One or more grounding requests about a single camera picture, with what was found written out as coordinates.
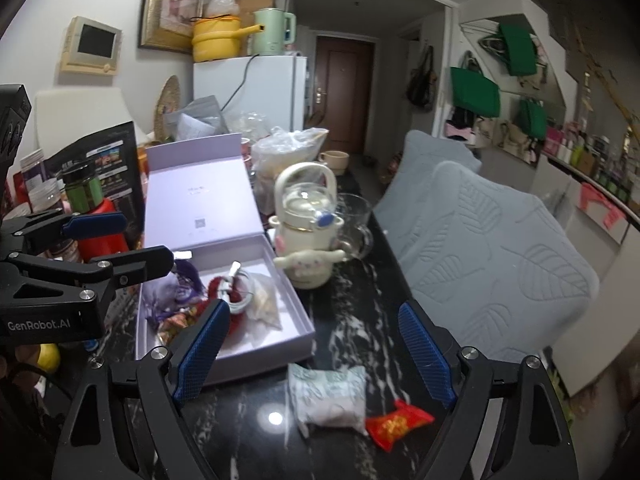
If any green tote bag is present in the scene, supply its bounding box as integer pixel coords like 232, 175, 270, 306
450, 50, 501, 118

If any beige ceramic cup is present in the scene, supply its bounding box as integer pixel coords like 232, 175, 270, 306
318, 151, 349, 176

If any clear glass mug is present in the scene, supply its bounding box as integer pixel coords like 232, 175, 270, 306
335, 193, 373, 260

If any light green electric kettle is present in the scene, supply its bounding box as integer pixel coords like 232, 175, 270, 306
250, 8, 297, 55

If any wall intercom panel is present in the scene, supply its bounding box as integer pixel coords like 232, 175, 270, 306
60, 16, 122, 76

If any brown green snack packet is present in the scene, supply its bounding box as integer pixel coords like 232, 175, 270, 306
156, 309, 198, 346

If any yellow lemon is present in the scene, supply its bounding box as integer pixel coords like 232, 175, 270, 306
15, 344, 61, 374

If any framed picture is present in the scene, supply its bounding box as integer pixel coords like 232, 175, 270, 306
138, 0, 203, 55

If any red gold snack packet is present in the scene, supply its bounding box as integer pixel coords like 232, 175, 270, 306
366, 399, 435, 453

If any translucent plastic bag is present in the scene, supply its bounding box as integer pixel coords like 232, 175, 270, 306
246, 273, 282, 330

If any yellow pot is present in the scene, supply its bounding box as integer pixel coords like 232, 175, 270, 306
192, 14, 265, 63

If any brown door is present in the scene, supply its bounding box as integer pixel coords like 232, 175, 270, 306
308, 36, 375, 154

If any grey leaf-pattern cushion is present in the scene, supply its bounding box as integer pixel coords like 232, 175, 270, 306
399, 162, 600, 362

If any red plastic container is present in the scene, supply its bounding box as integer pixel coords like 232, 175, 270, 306
77, 198, 128, 261

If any lilac open gift box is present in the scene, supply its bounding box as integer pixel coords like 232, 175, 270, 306
144, 133, 316, 385

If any white mini fridge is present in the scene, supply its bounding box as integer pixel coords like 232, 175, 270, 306
193, 55, 307, 131

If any red fluffy pom-pom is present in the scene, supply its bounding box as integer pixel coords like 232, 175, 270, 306
195, 271, 252, 344

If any lilac satin pouch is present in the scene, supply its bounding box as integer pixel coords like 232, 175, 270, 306
140, 259, 205, 326

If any white charging cable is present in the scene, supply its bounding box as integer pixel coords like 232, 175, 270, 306
217, 260, 256, 317

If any black printed pouch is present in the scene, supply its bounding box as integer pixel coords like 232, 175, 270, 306
44, 122, 144, 248

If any white Cinnamoroll kettle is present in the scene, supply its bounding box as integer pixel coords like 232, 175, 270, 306
269, 162, 346, 289

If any clear bag of snacks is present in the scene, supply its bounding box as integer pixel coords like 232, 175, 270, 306
252, 127, 329, 217

